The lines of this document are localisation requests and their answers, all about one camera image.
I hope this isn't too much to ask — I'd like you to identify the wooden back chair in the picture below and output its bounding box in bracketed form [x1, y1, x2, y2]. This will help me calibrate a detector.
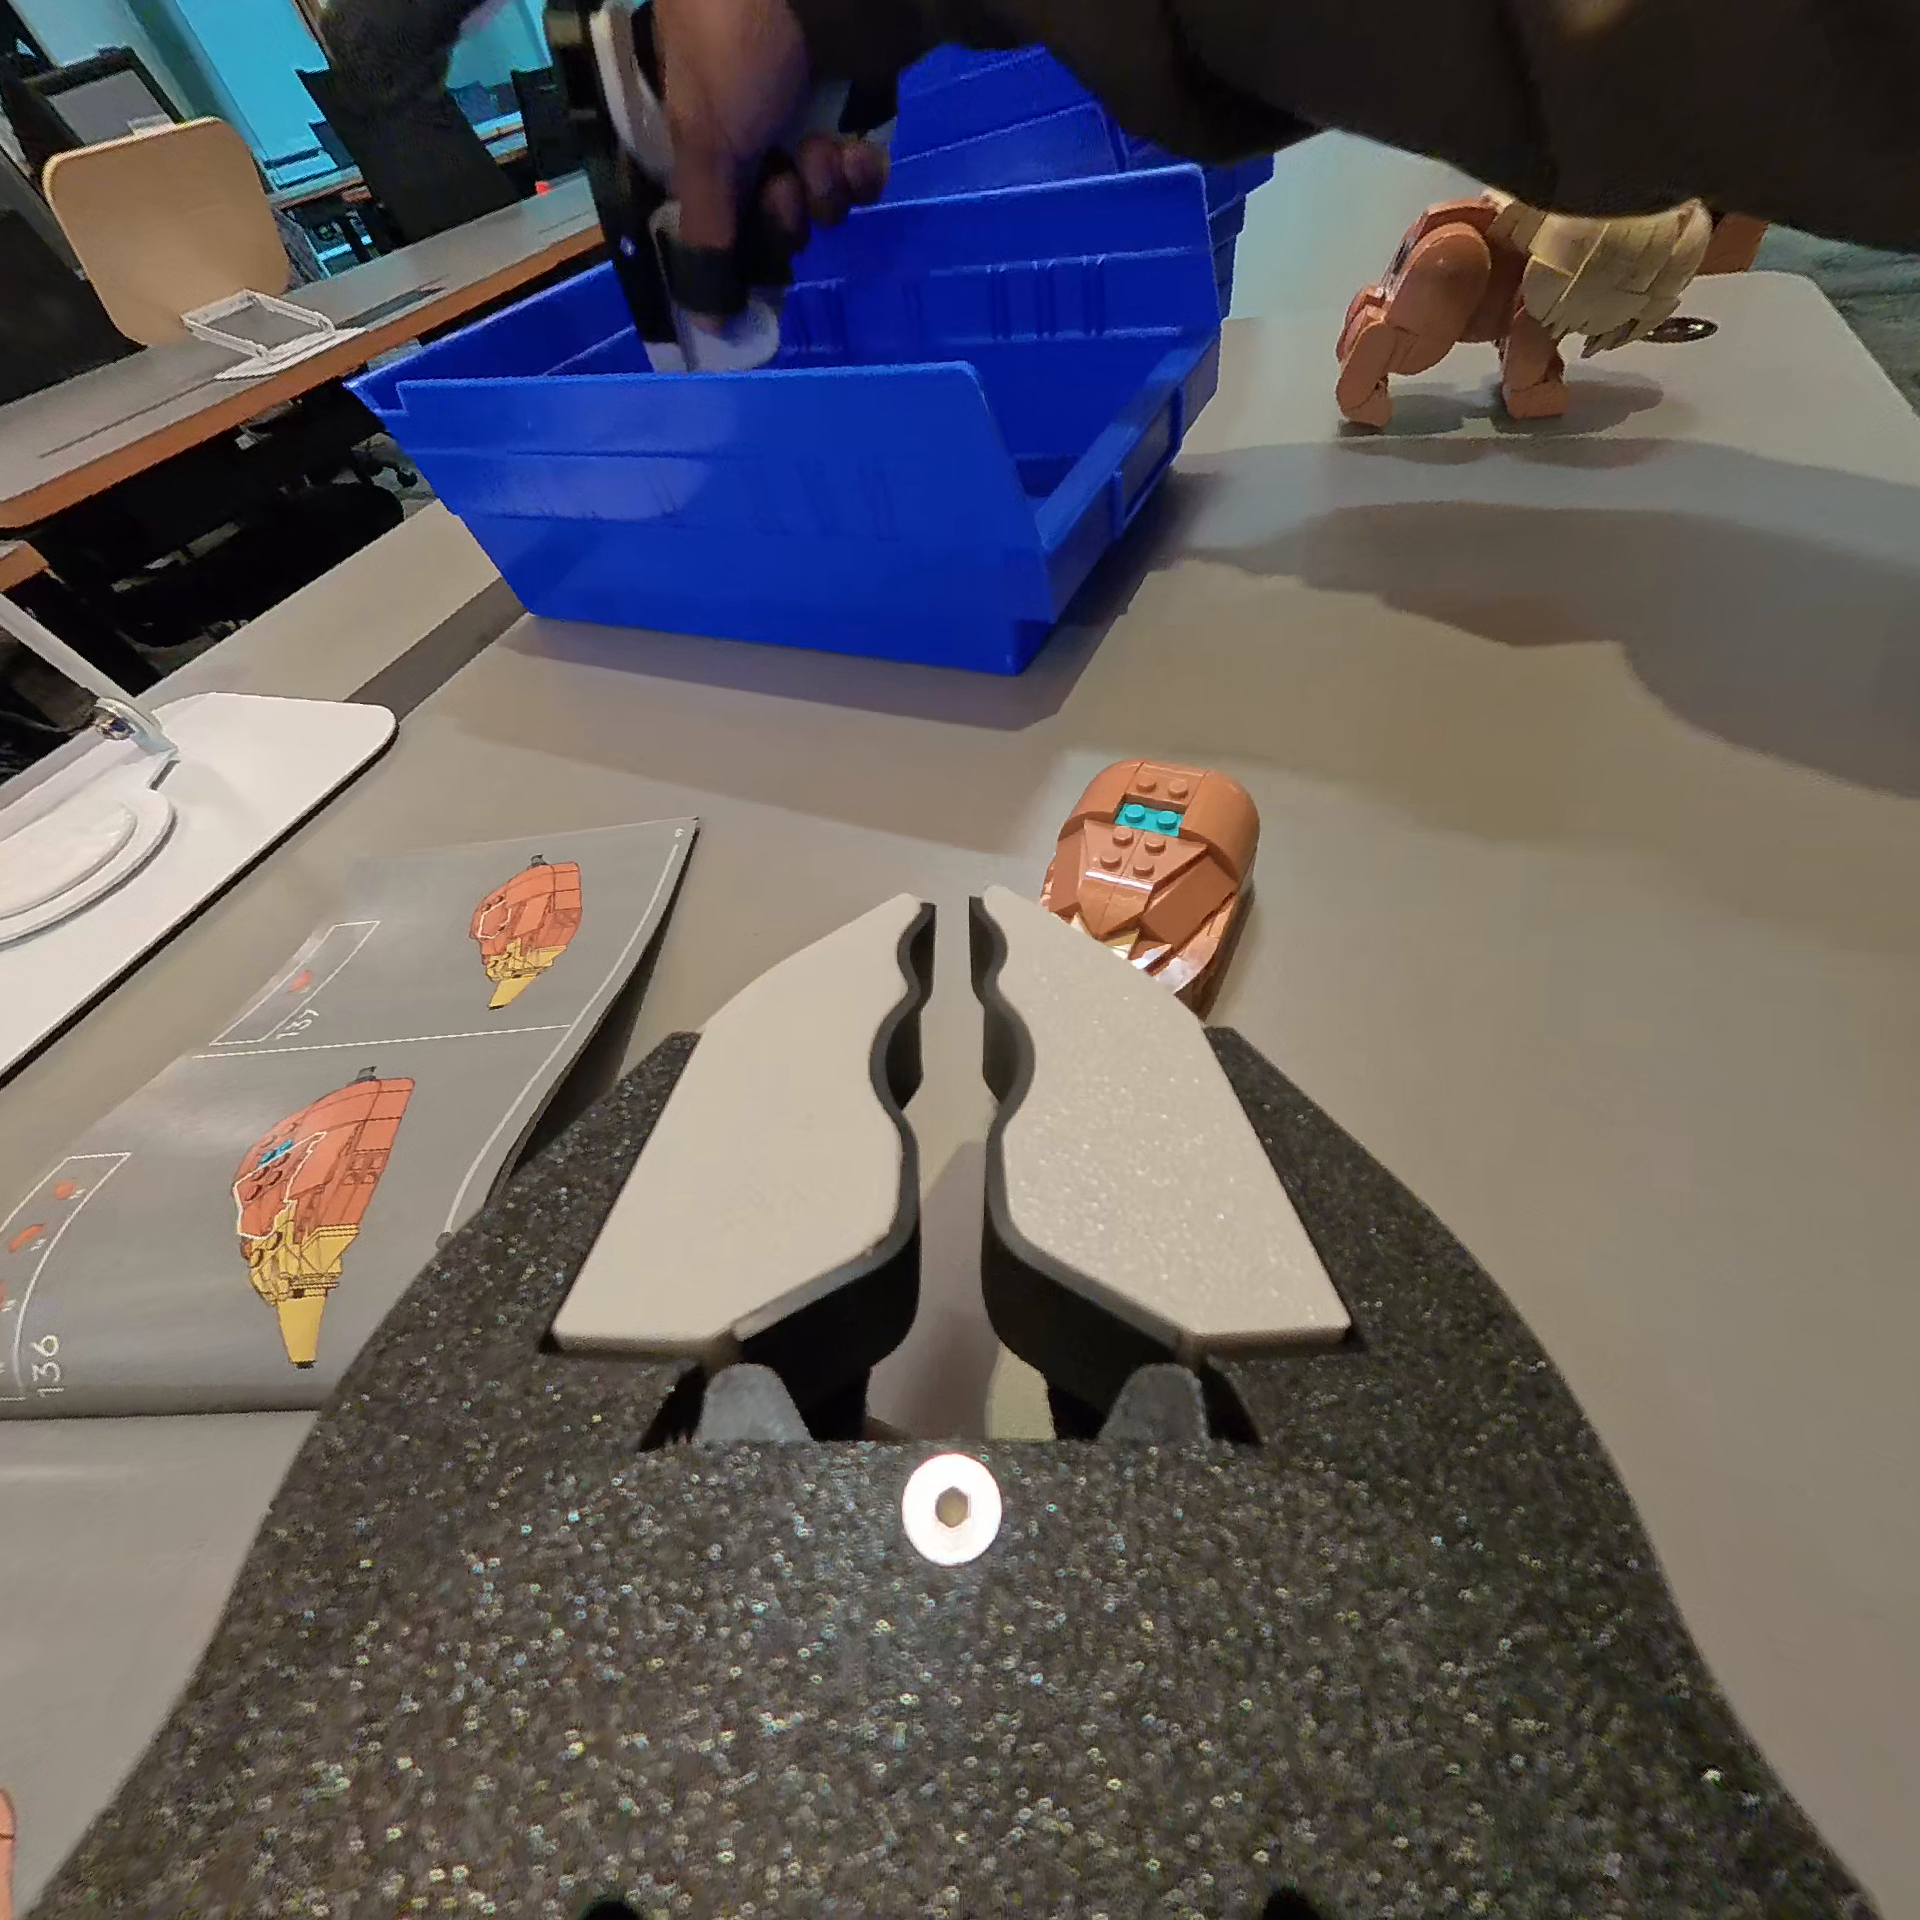
[42, 118, 294, 347]

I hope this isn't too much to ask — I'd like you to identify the brown brick toy head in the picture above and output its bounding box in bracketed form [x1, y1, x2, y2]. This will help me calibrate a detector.
[1040, 756, 1261, 1020]

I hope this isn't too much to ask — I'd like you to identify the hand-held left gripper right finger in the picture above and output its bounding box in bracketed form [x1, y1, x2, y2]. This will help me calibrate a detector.
[968, 885, 1354, 1435]

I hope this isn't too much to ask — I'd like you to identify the white lamp base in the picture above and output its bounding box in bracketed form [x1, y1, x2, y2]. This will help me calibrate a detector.
[0, 600, 398, 1075]

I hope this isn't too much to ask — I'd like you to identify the black office chair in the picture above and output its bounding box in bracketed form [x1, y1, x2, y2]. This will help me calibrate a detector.
[318, 0, 519, 242]

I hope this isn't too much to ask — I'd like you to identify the person's right hand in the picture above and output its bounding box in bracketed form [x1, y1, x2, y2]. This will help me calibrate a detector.
[651, 0, 889, 248]

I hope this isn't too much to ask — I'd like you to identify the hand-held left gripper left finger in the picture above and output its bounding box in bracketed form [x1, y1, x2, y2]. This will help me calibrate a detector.
[549, 891, 938, 1435]

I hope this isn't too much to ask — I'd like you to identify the long wood-edged office desk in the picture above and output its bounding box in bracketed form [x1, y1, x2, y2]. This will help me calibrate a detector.
[0, 177, 609, 530]

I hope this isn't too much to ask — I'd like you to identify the brown brick toy animal body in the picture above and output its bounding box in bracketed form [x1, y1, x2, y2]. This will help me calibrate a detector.
[1334, 192, 1776, 433]

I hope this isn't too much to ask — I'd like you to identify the grey instruction booklet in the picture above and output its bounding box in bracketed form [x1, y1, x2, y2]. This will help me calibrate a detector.
[0, 816, 703, 1419]

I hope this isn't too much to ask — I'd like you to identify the grey desk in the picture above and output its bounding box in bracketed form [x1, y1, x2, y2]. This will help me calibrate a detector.
[0, 127, 1920, 1920]

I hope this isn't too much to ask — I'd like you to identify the clear acrylic tray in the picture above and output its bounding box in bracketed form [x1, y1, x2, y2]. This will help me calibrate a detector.
[182, 292, 337, 380]

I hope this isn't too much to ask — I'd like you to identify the blue plastic bin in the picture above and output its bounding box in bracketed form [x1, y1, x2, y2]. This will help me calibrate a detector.
[842, 43, 1278, 324]
[344, 162, 1223, 677]

